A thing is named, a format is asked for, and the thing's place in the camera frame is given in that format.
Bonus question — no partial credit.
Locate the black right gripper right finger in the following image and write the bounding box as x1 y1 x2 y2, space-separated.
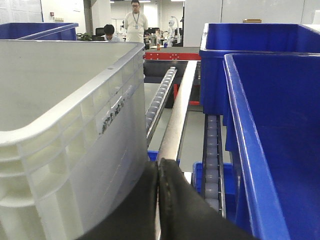
159 158 255 240

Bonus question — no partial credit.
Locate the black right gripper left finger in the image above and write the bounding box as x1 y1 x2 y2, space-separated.
79 161 159 240

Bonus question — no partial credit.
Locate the white plastic tote bin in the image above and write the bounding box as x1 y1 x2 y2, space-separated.
0 40 148 240

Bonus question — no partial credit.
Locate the blue bin near right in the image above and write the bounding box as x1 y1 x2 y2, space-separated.
224 54 320 240

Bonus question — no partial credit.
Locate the blue bin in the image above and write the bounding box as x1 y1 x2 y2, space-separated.
0 22 79 41
199 23 320 115
224 54 320 240

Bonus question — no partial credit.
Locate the blue bin far right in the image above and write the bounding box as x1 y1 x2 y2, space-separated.
199 23 320 115

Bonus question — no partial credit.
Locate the blue bin far left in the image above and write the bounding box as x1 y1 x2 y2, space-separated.
0 22 79 41

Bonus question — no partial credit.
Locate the roller track right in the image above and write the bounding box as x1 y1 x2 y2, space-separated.
202 115 227 218

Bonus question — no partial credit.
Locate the roller track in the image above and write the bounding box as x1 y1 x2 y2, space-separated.
202 115 227 218
145 66 177 147

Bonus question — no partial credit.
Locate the roller track left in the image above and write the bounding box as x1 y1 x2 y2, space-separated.
145 66 177 147

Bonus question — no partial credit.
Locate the white humanoid robot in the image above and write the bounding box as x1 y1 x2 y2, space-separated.
167 16 177 48

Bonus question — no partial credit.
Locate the seated person dark hair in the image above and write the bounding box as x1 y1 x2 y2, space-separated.
103 24 121 42

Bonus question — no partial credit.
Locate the standing man beige shirt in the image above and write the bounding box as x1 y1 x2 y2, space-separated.
124 0 148 43

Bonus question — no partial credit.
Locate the white shelf divider rail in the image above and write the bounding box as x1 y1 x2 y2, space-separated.
157 60 198 162

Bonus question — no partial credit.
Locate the red shelf frame beam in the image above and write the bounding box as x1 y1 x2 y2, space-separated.
144 51 201 61

